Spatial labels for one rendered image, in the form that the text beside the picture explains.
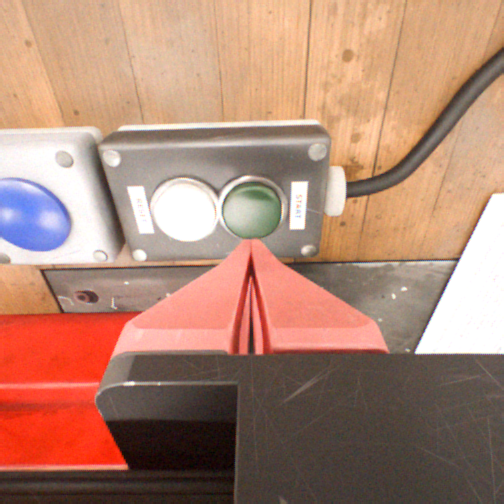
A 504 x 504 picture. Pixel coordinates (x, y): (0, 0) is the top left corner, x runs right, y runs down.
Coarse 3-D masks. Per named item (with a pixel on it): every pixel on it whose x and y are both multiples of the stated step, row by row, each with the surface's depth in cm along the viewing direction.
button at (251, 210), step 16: (240, 192) 15; (256, 192) 15; (272, 192) 15; (224, 208) 15; (240, 208) 15; (256, 208) 15; (272, 208) 15; (240, 224) 16; (256, 224) 16; (272, 224) 16
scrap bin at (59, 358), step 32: (0, 320) 24; (32, 320) 24; (64, 320) 24; (96, 320) 24; (128, 320) 24; (0, 352) 22; (32, 352) 22; (64, 352) 22; (96, 352) 21; (0, 384) 20; (32, 384) 20; (64, 384) 20; (96, 384) 20; (0, 416) 30; (32, 416) 30; (64, 416) 30; (96, 416) 30; (0, 448) 28; (32, 448) 28; (64, 448) 28; (96, 448) 27
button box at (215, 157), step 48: (144, 144) 14; (192, 144) 14; (240, 144) 14; (288, 144) 14; (432, 144) 16; (144, 192) 16; (288, 192) 16; (336, 192) 16; (144, 240) 17; (240, 240) 17; (288, 240) 17
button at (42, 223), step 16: (0, 192) 15; (16, 192) 15; (32, 192) 15; (48, 192) 15; (0, 208) 15; (16, 208) 15; (32, 208) 15; (48, 208) 15; (64, 208) 16; (0, 224) 16; (16, 224) 16; (32, 224) 16; (48, 224) 16; (64, 224) 16; (16, 240) 16; (32, 240) 16; (48, 240) 16; (64, 240) 17
